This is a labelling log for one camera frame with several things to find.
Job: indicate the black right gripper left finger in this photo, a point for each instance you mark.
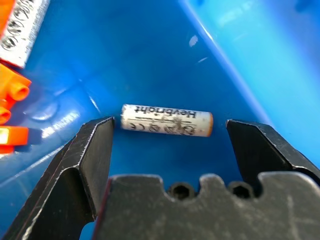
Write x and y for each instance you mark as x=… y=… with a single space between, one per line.
x=62 y=180

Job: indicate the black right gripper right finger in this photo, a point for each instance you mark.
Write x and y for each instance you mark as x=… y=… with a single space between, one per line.
x=265 y=152

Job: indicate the white Heybright battery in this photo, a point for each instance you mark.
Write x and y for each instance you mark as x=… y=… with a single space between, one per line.
x=166 y=120

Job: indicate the orange plastic connector piece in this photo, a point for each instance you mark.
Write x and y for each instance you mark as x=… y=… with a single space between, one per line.
x=11 y=87

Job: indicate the white and orange battery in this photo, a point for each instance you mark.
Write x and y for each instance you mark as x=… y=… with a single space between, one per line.
x=21 y=30

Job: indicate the blue plastic bin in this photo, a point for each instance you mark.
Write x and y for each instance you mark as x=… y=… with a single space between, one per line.
x=155 y=75

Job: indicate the orange rectangular block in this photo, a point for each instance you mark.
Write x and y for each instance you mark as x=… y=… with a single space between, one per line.
x=11 y=138

